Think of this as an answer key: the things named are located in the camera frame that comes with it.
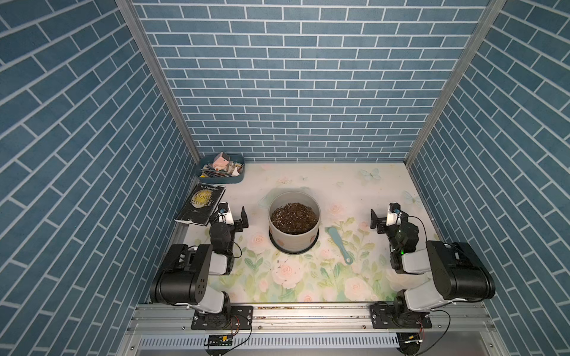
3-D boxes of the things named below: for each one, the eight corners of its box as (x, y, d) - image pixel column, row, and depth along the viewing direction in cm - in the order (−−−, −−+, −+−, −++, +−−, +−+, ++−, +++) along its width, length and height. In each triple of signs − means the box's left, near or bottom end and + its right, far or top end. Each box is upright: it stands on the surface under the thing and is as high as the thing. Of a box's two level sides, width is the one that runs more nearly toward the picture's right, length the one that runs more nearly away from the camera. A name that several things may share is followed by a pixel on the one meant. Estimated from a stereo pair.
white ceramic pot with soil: (269, 254, 89) (266, 235, 77) (273, 212, 102) (270, 190, 90) (318, 254, 89) (322, 236, 77) (315, 212, 102) (318, 191, 90)
